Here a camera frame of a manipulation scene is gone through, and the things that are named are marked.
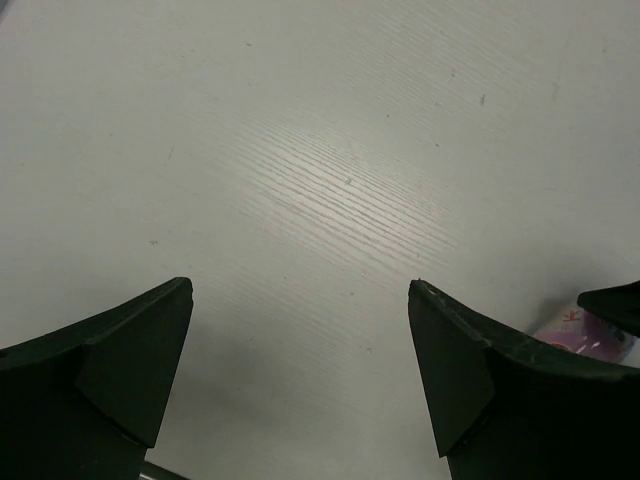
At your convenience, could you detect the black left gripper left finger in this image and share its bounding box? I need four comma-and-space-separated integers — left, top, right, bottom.
1, 277, 193, 480

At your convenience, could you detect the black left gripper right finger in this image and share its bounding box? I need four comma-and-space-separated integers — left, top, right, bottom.
408, 279, 639, 479

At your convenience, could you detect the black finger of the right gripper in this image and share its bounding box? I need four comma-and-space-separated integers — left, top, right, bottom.
577, 281, 640, 336

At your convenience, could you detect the pink crayon tube case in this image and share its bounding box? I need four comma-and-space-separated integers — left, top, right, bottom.
532, 301, 639, 369

